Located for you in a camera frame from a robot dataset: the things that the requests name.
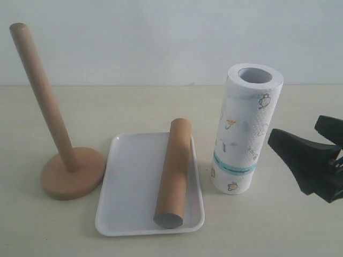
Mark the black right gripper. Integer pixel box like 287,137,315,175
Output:
267,115,343,203

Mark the printed white paper towel roll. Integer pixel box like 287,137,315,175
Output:
211,63,284,195

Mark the brown cardboard tube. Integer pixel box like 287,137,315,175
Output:
153,118,192,229

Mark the wooden paper towel holder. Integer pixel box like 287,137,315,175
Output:
9,22,106,200

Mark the white rectangular plastic tray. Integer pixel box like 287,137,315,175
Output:
95,131,205,237

